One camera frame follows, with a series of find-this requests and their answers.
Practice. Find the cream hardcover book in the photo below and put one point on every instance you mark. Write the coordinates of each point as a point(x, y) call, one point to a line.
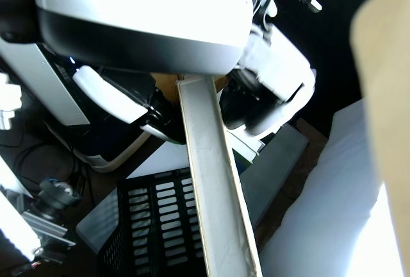
point(218, 193)

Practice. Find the beige cardboard panel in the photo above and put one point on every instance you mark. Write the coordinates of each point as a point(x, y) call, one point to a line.
point(384, 65)

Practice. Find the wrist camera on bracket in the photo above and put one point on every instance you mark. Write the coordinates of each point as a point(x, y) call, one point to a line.
point(56, 195)

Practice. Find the black three-slot file rack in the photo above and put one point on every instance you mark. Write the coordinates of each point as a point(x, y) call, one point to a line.
point(112, 251)

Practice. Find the black backdrop curtain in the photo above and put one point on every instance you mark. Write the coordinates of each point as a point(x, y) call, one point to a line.
point(333, 33)

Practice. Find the green spine book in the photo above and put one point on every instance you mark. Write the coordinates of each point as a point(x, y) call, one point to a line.
point(246, 155)

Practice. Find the white bin black inside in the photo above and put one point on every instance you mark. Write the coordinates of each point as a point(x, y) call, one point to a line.
point(112, 161)

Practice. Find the white backdrop cloth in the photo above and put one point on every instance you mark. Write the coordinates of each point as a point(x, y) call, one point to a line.
point(336, 177)

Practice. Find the white robot body panel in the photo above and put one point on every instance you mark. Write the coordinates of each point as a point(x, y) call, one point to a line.
point(41, 81)

